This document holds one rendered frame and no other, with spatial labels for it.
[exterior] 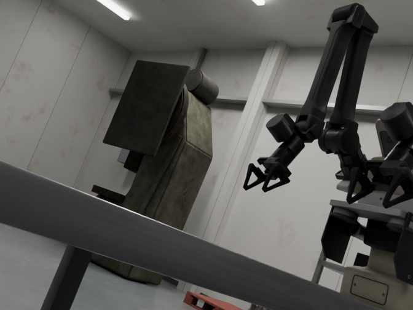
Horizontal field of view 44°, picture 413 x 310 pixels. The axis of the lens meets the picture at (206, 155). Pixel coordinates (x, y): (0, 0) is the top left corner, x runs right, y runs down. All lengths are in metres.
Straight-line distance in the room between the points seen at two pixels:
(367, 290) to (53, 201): 1.25
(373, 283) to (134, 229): 1.19
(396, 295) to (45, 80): 10.74
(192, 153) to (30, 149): 5.23
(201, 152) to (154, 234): 7.08
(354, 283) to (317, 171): 6.28
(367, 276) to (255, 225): 6.64
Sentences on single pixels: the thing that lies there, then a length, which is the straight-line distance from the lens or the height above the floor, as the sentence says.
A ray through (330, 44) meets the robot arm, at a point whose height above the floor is 1.48.
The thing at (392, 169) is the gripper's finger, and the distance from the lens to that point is 1.10.
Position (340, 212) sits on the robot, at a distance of 1.48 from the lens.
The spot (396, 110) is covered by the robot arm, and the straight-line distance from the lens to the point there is 1.15.
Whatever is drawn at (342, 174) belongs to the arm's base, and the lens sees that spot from 1.69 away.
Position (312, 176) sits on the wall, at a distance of 7.77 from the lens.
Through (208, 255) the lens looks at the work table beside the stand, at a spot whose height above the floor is 0.79.
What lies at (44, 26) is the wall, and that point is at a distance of 11.77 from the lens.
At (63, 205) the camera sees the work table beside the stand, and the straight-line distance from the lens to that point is 0.29.
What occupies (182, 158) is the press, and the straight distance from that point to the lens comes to 7.13.
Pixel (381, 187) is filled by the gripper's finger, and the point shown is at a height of 1.04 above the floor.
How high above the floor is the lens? 0.80
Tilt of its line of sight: 9 degrees up
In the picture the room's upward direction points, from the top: 21 degrees clockwise
